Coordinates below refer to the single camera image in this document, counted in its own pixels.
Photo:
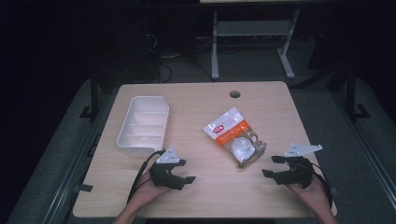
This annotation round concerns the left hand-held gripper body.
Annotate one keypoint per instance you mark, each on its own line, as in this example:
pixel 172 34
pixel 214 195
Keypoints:
pixel 165 175

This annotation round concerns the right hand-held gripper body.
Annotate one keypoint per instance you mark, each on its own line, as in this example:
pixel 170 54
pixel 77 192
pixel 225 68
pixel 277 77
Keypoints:
pixel 297 172

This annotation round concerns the white metal stand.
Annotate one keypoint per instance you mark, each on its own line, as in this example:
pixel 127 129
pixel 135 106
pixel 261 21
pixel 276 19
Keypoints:
pixel 253 28

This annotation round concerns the clear plastic packet orange label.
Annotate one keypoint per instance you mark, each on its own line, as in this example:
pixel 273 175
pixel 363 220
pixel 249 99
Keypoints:
pixel 236 137

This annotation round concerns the person's left hand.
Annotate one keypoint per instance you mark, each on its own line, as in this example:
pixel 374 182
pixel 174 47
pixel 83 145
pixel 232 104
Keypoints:
pixel 148 191

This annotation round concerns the black table edge clip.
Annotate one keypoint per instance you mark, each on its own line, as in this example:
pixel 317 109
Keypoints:
pixel 84 188

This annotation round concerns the black metal post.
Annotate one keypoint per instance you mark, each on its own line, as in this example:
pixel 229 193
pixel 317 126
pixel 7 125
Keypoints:
pixel 352 93
pixel 94 93

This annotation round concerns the white divided plastic box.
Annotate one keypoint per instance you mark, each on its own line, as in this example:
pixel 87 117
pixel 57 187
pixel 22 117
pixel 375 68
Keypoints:
pixel 144 126

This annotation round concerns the person's right hand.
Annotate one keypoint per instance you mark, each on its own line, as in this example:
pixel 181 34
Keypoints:
pixel 311 195

